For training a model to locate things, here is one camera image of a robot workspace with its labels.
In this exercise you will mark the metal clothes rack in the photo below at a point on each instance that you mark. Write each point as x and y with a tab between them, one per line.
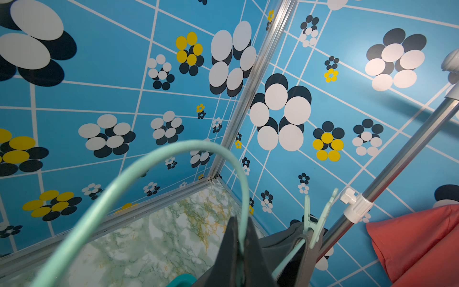
358	205

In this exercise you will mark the red garment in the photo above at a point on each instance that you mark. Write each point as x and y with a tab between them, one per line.
421	249

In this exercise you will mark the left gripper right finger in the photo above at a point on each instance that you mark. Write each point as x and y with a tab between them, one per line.
256	273

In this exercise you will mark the pale green clothespin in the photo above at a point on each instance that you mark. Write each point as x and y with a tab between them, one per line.
318	226

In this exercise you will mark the dark grey garment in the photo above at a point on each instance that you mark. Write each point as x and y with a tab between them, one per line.
275	248

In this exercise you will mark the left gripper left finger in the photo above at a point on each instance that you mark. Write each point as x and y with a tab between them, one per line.
224	271

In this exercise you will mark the teal laundry basket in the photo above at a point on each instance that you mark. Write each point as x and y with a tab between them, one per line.
184	280

